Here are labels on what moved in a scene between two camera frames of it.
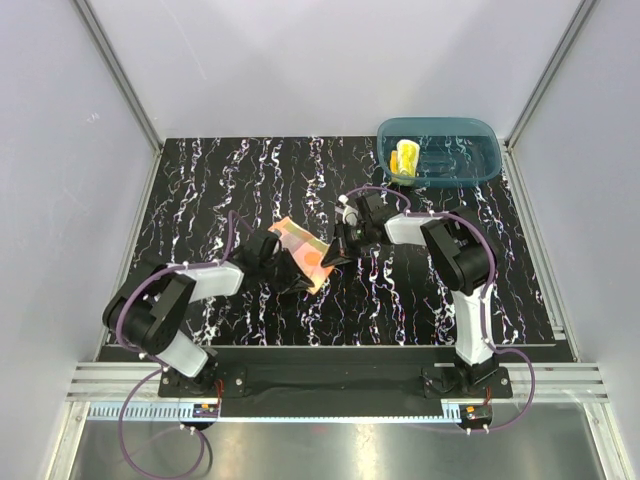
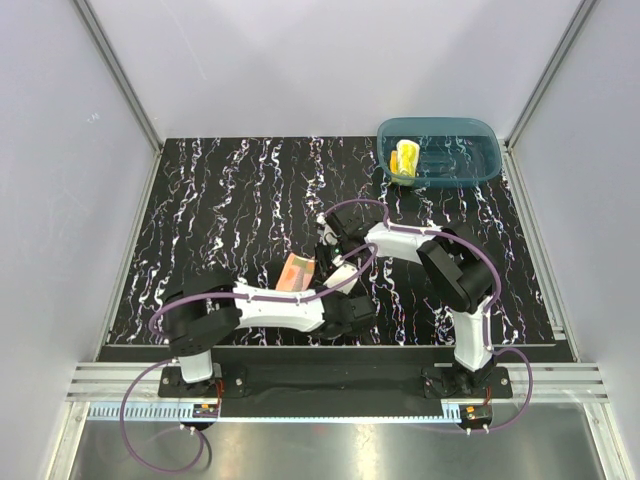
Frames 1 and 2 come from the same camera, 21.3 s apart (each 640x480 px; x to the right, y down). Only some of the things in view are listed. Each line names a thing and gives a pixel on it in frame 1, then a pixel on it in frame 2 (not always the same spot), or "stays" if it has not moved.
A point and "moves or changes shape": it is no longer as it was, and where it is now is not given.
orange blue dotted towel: x=306 y=250 moves or changes shape
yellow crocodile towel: x=404 y=160 stays
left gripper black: x=291 y=270 to x=340 y=295
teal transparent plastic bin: x=454 y=152 stays
